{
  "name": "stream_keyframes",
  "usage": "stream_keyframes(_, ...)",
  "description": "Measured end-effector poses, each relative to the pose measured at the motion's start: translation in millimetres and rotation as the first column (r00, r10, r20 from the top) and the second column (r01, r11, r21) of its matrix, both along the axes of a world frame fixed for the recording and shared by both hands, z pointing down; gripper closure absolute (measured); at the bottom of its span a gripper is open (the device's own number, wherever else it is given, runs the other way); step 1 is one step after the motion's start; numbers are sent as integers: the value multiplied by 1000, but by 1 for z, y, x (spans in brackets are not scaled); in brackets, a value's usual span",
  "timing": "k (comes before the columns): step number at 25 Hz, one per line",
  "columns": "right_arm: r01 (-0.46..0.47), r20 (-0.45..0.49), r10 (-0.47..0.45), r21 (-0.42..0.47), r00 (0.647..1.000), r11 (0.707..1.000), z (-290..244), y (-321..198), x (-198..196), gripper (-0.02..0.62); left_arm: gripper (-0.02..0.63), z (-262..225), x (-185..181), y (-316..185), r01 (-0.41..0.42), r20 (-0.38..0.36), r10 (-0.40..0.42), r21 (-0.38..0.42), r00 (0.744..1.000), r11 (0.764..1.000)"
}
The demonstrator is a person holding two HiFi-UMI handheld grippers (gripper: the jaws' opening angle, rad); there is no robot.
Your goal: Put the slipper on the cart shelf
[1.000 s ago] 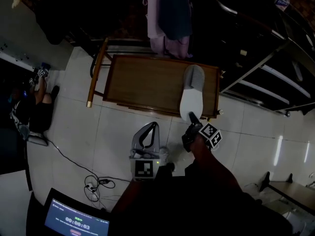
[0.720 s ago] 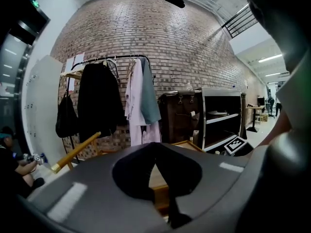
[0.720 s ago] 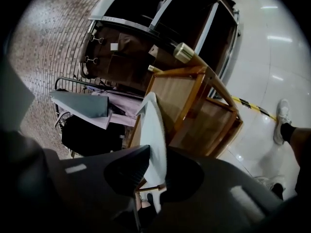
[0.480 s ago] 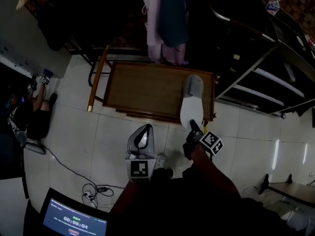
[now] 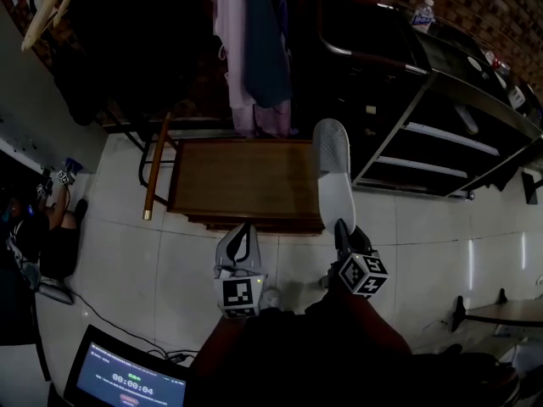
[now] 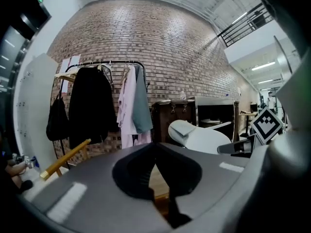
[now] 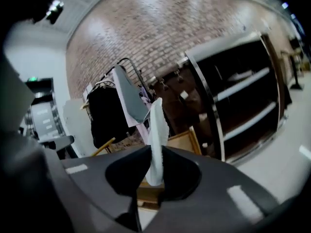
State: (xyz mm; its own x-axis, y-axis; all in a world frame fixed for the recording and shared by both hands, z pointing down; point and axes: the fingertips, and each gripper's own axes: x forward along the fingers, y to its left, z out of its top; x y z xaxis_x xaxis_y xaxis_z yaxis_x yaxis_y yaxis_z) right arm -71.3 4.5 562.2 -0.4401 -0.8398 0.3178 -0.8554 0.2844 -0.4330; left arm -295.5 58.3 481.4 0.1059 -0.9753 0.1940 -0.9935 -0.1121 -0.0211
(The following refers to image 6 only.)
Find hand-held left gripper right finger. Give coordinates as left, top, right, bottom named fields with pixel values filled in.
left=155, top=142, right=203, bottom=229

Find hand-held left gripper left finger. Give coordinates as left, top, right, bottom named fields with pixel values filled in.
left=112, top=142, right=156, bottom=201

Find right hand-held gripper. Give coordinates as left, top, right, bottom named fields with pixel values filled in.
left=217, top=106, right=284, bottom=158

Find metal cart shelf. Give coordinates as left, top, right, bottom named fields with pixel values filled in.
left=193, top=96, right=241, bottom=143

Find wooden rack shelf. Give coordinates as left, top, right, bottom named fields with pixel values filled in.
left=54, top=69, right=81, bottom=83

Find wooden side table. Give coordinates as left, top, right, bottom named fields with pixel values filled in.
left=239, top=112, right=257, bottom=138

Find brown wooden cabinet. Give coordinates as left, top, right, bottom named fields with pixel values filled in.
left=151, top=99, right=198, bottom=147

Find pink shirt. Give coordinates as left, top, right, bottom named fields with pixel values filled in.
left=116, top=65, right=153, bottom=150

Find grey-green shirt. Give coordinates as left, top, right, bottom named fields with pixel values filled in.
left=131, top=65, right=154, bottom=134

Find black coat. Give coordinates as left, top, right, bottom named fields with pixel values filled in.
left=68, top=66, right=120, bottom=150

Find black hanging bag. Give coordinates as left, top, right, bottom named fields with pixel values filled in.
left=46, top=94, right=69, bottom=142

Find black metal clothes rack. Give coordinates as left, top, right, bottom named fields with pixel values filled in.
left=57, top=60, right=146, bottom=166

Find white board panel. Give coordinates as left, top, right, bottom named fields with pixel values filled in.
left=14, top=53, right=59, bottom=171

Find black metal railing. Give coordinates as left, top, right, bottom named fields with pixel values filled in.
left=217, top=2, right=275, bottom=48

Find white paper sheets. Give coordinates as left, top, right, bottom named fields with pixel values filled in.
left=59, top=54, right=82, bottom=73

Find wooden chair frame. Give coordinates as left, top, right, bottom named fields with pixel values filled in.
left=39, top=138, right=92, bottom=181

